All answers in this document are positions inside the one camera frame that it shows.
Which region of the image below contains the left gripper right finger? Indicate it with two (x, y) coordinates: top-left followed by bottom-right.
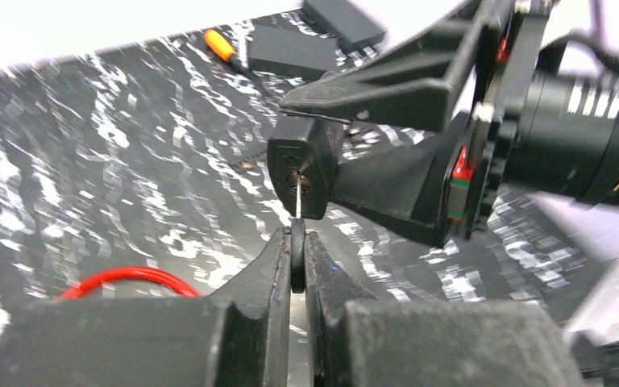
(304, 231), (583, 387)

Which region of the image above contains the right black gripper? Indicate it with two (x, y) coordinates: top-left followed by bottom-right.
(279, 1), (554, 247)

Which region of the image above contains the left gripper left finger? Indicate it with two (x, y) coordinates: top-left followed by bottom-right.
(0, 228), (290, 386)

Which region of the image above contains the black padlock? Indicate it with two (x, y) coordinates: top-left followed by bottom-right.
(267, 115), (344, 220)

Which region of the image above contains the black box in corner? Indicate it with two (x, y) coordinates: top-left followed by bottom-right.
(301, 0), (385, 52)

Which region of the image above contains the black flat box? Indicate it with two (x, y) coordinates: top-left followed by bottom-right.
(247, 26), (338, 81)

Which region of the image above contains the red cable lock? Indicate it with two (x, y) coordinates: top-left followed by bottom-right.
(59, 266), (201, 299)

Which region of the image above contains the orange-handled screwdriver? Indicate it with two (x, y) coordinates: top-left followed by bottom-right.
(204, 29), (255, 78)

